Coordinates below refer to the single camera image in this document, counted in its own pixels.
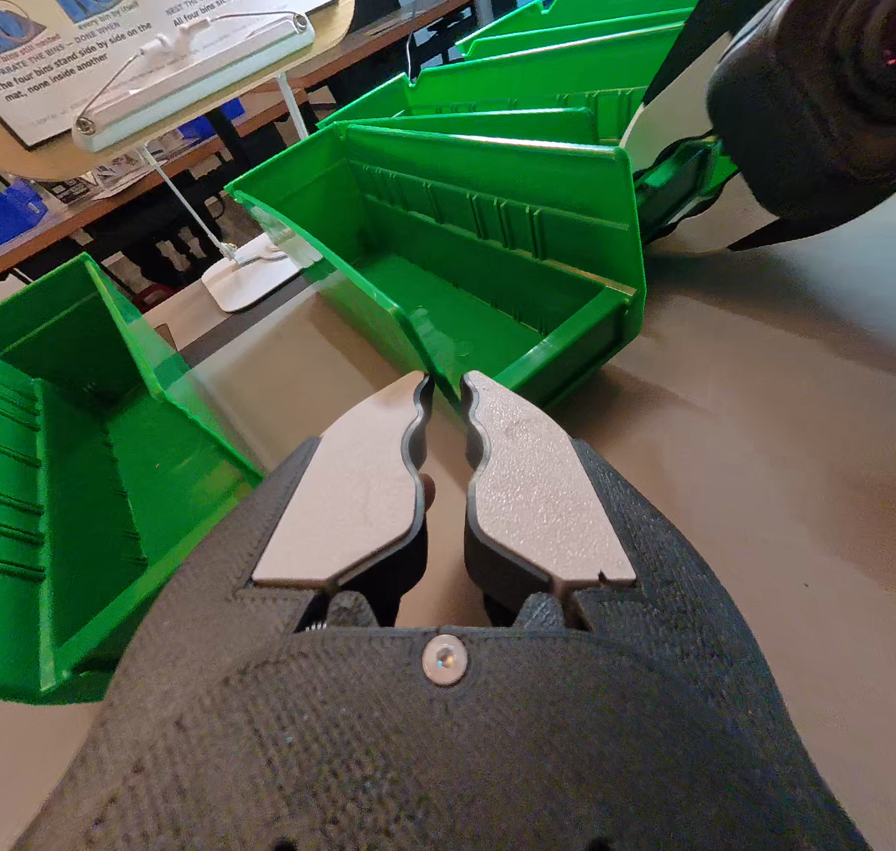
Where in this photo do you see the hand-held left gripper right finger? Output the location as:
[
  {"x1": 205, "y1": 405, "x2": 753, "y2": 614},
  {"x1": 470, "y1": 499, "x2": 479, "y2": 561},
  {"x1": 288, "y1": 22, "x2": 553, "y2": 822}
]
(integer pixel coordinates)
[{"x1": 459, "y1": 370, "x2": 638, "y2": 627}]

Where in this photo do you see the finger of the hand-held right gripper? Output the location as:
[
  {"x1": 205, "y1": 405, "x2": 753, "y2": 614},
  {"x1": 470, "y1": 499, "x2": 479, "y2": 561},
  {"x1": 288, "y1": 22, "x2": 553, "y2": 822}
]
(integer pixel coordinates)
[
  {"x1": 618, "y1": 0, "x2": 821, "y2": 151},
  {"x1": 727, "y1": 210, "x2": 875, "y2": 252}
]

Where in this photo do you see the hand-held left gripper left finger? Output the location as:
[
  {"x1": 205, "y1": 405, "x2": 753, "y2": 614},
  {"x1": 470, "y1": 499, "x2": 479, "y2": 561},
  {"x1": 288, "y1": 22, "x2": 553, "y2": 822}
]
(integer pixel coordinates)
[{"x1": 251, "y1": 370, "x2": 434, "y2": 627}]

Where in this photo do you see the grey desk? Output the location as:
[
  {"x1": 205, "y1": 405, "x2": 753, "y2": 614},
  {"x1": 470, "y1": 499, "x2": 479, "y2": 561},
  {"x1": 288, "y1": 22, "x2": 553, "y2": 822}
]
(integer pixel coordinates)
[{"x1": 0, "y1": 179, "x2": 896, "y2": 851}]

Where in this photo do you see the wooden document stand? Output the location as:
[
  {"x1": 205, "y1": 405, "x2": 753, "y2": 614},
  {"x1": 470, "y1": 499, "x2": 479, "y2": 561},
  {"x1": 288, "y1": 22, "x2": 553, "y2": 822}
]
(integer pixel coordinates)
[{"x1": 0, "y1": 0, "x2": 356, "y2": 315}]

